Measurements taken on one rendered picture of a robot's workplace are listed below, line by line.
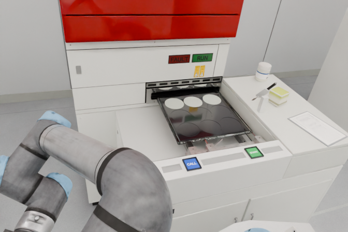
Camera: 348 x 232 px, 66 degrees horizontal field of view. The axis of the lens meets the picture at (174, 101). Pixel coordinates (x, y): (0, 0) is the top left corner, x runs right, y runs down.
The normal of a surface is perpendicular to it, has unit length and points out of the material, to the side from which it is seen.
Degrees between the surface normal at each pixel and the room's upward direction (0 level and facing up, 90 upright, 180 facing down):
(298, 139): 0
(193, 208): 90
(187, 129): 0
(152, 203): 31
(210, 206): 90
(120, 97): 90
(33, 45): 90
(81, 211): 0
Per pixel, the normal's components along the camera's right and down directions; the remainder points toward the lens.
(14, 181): 0.46, -0.11
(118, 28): 0.30, 0.55
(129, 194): -0.02, -0.72
